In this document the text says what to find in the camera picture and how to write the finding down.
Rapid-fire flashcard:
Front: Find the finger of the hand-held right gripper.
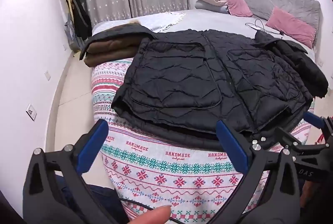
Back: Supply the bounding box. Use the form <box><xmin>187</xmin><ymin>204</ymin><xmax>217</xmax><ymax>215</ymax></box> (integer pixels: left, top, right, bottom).
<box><xmin>302</xmin><ymin>112</ymin><xmax>333</xmax><ymax>142</ymax></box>
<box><xmin>251</xmin><ymin>126</ymin><xmax>331</xmax><ymax>155</ymax></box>

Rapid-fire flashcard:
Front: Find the white wall socket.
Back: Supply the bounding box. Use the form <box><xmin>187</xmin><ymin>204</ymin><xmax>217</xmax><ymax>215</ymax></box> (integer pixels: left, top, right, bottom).
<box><xmin>26</xmin><ymin>104</ymin><xmax>37</xmax><ymax>122</ymax></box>

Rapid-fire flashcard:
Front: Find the bed with grey sheet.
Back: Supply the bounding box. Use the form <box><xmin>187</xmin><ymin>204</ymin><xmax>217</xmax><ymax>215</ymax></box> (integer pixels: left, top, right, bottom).
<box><xmin>92</xmin><ymin>9</ymin><xmax>316</xmax><ymax>68</ymax></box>

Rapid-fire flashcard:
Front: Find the white fringed throw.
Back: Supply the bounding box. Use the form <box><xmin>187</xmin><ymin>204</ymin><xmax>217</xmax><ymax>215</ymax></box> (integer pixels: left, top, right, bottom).
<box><xmin>142</xmin><ymin>11</ymin><xmax>187</xmax><ymax>33</ymax></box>

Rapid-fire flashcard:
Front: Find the pink pillow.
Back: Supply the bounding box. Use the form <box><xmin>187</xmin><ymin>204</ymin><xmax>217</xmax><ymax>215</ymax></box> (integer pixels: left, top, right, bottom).
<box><xmin>211</xmin><ymin>0</ymin><xmax>253</xmax><ymax>18</ymax></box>
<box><xmin>265</xmin><ymin>7</ymin><xmax>316</xmax><ymax>49</ymax></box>

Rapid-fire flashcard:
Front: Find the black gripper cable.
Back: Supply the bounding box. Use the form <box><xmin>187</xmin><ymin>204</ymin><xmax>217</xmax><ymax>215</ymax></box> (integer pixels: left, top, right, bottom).
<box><xmin>118</xmin><ymin>197</ymin><xmax>188</xmax><ymax>224</ymax></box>

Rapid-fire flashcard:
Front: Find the hanging black garment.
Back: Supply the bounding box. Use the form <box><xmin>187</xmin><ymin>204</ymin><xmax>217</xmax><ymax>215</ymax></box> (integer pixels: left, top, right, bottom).
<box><xmin>61</xmin><ymin>0</ymin><xmax>92</xmax><ymax>40</ymax></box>

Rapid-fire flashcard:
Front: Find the thin black cable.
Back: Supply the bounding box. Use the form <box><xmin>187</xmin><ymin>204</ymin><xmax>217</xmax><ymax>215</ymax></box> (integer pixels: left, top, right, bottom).
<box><xmin>245</xmin><ymin>19</ymin><xmax>285</xmax><ymax>37</ymax></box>

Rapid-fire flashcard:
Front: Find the folded grey blanket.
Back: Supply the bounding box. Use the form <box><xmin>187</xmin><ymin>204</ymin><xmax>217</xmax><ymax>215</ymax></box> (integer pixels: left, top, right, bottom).
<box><xmin>195</xmin><ymin>0</ymin><xmax>230</xmax><ymax>14</ymax></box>

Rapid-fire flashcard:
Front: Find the patterned printed blanket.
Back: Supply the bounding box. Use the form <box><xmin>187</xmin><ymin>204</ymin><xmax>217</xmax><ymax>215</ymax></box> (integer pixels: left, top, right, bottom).
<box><xmin>91</xmin><ymin>57</ymin><xmax>316</xmax><ymax>222</ymax></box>

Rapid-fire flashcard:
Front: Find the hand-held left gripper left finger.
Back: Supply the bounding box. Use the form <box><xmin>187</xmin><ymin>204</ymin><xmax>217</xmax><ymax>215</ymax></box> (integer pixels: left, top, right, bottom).
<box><xmin>23</xmin><ymin>119</ymin><xmax>116</xmax><ymax>224</ymax></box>

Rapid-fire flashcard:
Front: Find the black quilted jacket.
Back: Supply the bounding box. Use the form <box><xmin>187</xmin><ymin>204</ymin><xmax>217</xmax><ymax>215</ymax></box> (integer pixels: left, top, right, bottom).
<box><xmin>111</xmin><ymin>29</ymin><xmax>313</xmax><ymax>149</ymax></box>

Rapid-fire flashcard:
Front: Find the black fleece jacket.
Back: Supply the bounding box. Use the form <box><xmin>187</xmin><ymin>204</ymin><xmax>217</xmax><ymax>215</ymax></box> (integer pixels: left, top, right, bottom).
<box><xmin>254</xmin><ymin>31</ymin><xmax>329</xmax><ymax>98</ymax></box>

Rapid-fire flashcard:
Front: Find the brown folded coat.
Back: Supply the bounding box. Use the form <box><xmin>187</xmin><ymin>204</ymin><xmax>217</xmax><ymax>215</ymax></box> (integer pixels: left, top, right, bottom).
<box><xmin>79</xmin><ymin>23</ymin><xmax>157</xmax><ymax>68</ymax></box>

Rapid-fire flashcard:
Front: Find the grey hanging bag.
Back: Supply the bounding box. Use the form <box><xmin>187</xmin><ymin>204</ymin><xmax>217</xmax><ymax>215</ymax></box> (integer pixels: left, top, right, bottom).
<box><xmin>65</xmin><ymin>18</ymin><xmax>86</xmax><ymax>53</ymax></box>

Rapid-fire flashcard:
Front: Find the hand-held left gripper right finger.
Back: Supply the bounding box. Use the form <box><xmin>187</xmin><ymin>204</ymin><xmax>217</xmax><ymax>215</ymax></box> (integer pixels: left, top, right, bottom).
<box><xmin>216</xmin><ymin>120</ymin><xmax>302</xmax><ymax>224</ymax></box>

